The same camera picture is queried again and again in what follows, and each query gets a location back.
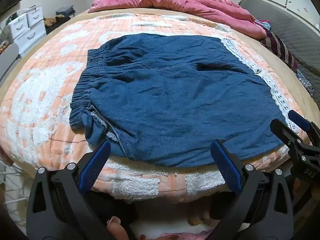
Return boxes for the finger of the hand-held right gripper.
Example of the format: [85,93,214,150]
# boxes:
[269,119,302,153]
[287,109,320,143]

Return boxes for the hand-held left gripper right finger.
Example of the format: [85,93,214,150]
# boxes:
[207,139,296,240]

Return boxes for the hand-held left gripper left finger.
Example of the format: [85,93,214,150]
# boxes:
[26,139,118,240]

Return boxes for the beige bed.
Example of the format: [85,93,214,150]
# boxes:
[0,7,320,180]

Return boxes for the floral patterned cloth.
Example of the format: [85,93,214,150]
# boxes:
[296,69,316,96]

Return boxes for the person's right foot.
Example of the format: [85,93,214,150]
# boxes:
[187,204,213,227]

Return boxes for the person's foot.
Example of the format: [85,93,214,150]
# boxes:
[106,216,128,240]
[187,204,213,227]

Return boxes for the person's left foot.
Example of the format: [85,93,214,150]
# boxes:
[106,216,128,240]

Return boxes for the striped dark cloth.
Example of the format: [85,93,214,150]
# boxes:
[260,30,299,71]

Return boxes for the person's pink dotted clothing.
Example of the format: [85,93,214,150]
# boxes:
[160,230,213,240]

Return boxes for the grey quilted headboard pad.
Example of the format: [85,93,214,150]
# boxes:
[239,0,320,80]

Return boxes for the orange and white printed blanket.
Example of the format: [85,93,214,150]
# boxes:
[0,12,310,203]

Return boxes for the multicoloured small cloth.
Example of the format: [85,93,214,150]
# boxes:
[255,19,273,31]

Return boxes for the grey chair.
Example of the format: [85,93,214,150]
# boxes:
[0,42,20,85]

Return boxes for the brown plush toy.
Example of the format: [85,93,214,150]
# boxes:
[44,16,72,28]

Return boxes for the white drawer cabinet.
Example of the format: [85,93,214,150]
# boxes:
[9,4,47,57]

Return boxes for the folded dark clothes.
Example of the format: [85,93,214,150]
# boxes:
[55,6,76,18]

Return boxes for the pink duvet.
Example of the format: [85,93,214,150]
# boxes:
[87,0,268,38]

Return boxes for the white wire rack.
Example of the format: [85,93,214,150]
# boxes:
[0,160,31,214]

